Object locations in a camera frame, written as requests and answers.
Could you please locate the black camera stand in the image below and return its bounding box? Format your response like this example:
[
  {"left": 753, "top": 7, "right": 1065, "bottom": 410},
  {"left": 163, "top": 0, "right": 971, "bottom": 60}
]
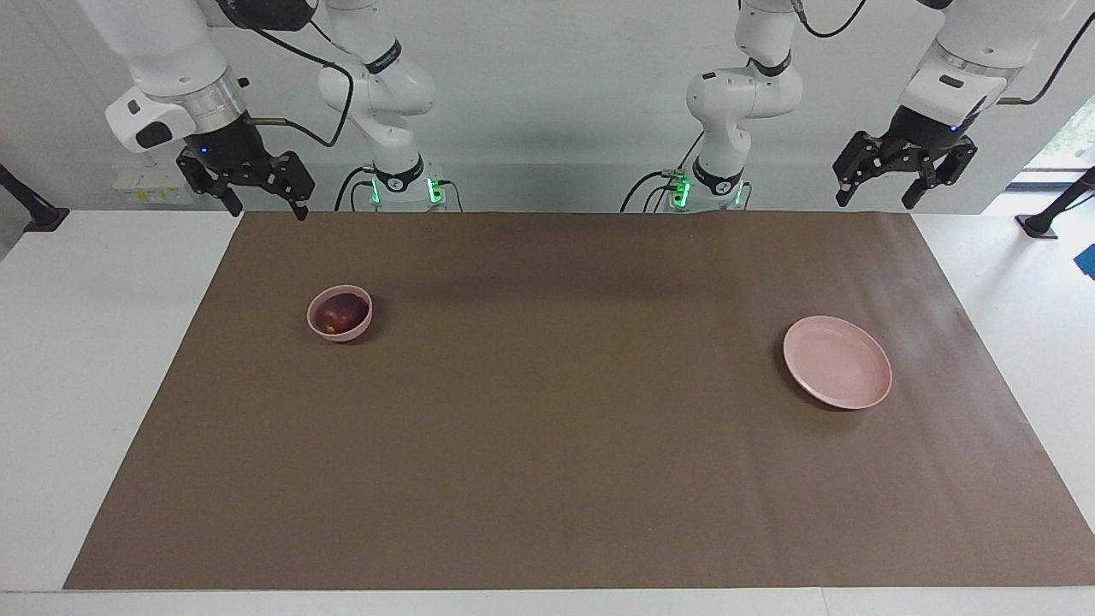
[
  {"left": 1015, "top": 167, "right": 1095, "bottom": 239},
  {"left": 0, "top": 164, "right": 69, "bottom": 234}
]

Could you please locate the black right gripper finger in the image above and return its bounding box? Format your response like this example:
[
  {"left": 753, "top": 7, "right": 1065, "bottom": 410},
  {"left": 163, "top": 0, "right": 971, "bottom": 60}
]
[
  {"left": 177, "top": 152, "right": 243, "bottom": 215},
  {"left": 261, "top": 152, "right": 315, "bottom": 222}
]

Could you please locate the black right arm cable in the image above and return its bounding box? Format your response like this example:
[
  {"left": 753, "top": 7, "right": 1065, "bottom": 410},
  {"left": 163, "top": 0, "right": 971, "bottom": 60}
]
[{"left": 218, "top": 0, "right": 354, "bottom": 148}]

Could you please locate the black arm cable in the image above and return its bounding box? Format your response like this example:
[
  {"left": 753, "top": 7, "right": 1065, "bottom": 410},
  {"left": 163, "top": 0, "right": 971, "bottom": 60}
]
[
  {"left": 218, "top": 0, "right": 354, "bottom": 148},
  {"left": 791, "top": 0, "right": 1095, "bottom": 106}
]

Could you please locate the pink bowl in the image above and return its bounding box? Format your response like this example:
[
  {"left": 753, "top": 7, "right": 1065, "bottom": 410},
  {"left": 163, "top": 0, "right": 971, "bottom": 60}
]
[{"left": 307, "top": 285, "right": 374, "bottom": 343}]

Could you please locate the dark red apple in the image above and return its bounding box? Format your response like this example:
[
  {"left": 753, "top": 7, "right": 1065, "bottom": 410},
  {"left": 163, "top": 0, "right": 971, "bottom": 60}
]
[{"left": 317, "top": 293, "right": 369, "bottom": 335}]

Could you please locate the brown table mat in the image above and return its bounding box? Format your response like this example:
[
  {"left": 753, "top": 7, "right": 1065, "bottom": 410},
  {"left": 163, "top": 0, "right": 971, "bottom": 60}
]
[{"left": 62, "top": 210, "right": 1095, "bottom": 591}]

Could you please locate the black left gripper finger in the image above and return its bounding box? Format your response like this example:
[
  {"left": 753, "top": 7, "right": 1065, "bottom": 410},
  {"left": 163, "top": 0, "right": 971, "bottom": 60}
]
[
  {"left": 834, "top": 131, "right": 891, "bottom": 208},
  {"left": 903, "top": 141, "right": 978, "bottom": 210}
]

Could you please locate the pink plate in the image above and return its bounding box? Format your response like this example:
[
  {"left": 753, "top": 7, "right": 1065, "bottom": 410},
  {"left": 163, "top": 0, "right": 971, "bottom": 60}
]
[{"left": 783, "top": 316, "right": 893, "bottom": 411}]

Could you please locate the window with greenery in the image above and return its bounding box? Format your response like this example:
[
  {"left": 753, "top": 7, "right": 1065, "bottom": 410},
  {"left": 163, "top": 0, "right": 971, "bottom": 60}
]
[{"left": 1008, "top": 96, "right": 1095, "bottom": 191}]

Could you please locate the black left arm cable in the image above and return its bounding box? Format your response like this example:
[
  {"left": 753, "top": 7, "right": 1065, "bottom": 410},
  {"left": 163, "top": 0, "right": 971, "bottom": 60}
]
[{"left": 791, "top": 0, "right": 1095, "bottom": 106}]

